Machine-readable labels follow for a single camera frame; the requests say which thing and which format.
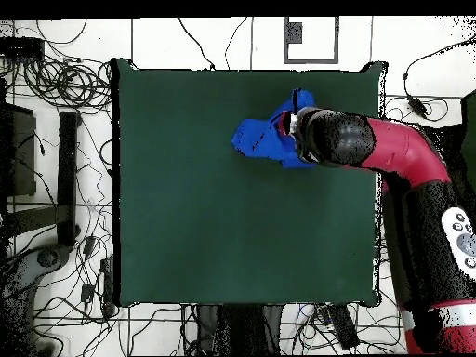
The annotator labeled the coiled black cable bundle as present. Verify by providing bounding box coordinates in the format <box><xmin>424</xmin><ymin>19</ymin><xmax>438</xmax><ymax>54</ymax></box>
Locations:
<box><xmin>22</xmin><ymin>55</ymin><xmax>112</xmax><ymax>114</ymax></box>

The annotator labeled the black cabinet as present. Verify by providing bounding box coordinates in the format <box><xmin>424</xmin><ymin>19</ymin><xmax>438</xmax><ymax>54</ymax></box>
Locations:
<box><xmin>0</xmin><ymin>101</ymin><xmax>38</xmax><ymax>198</ymax></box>
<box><xmin>434</xmin><ymin>124</ymin><xmax>468</xmax><ymax>202</ymax></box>

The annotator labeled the black power strip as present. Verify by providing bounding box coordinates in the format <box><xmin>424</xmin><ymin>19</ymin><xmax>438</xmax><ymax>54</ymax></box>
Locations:
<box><xmin>99</xmin><ymin>256</ymin><xmax>116</xmax><ymax>318</ymax></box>
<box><xmin>326</xmin><ymin>303</ymin><xmax>361</xmax><ymax>350</ymax></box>

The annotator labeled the grey square floor frame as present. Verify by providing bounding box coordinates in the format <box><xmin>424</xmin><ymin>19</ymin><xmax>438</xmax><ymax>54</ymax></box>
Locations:
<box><xmin>284</xmin><ymin>16</ymin><xmax>340</xmax><ymax>65</ymax></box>

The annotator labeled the long black stand bar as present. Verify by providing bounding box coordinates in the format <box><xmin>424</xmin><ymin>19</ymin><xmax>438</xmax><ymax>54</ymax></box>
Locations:
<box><xmin>56</xmin><ymin>111</ymin><xmax>82</xmax><ymax>248</ymax></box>

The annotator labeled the thin black cable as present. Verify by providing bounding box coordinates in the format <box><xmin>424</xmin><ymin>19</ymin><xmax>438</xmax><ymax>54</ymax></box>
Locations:
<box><xmin>223</xmin><ymin>16</ymin><xmax>249</xmax><ymax>71</ymax></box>

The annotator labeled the black electronics box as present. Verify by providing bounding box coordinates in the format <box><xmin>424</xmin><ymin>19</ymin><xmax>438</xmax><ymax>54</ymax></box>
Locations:
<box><xmin>0</xmin><ymin>36</ymin><xmax>46</xmax><ymax>60</ymax></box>

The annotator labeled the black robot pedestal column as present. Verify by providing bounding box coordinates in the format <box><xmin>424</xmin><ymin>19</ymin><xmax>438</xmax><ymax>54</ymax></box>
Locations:
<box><xmin>195</xmin><ymin>304</ymin><xmax>284</xmax><ymax>356</ymax></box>

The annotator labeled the black cable with plug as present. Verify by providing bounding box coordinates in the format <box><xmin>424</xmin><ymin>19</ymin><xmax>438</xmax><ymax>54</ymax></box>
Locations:
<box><xmin>177</xmin><ymin>16</ymin><xmax>217</xmax><ymax>72</ymax></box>

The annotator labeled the grey stand foot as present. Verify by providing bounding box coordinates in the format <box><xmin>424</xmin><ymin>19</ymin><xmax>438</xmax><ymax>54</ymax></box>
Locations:
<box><xmin>0</xmin><ymin>243</ymin><xmax>73</xmax><ymax>356</ymax></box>

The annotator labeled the black power adapter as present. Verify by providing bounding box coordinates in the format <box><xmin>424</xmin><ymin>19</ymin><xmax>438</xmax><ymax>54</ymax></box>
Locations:
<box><xmin>405</xmin><ymin>94</ymin><xmax>429</xmax><ymax>119</ymax></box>

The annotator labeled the blue shirt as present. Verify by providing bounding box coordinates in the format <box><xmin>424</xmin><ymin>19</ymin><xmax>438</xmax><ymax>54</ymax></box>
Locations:
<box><xmin>230</xmin><ymin>87</ymin><xmax>318</xmax><ymax>169</ymax></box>

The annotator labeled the black adapter cable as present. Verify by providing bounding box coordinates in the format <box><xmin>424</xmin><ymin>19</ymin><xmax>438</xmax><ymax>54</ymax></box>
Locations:
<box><xmin>402</xmin><ymin>36</ymin><xmax>476</xmax><ymax>99</ymax></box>

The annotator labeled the dark green table cloth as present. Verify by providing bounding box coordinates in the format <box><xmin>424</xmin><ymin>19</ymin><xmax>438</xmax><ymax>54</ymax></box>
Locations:
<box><xmin>110</xmin><ymin>57</ymin><xmax>389</xmax><ymax>309</ymax></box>

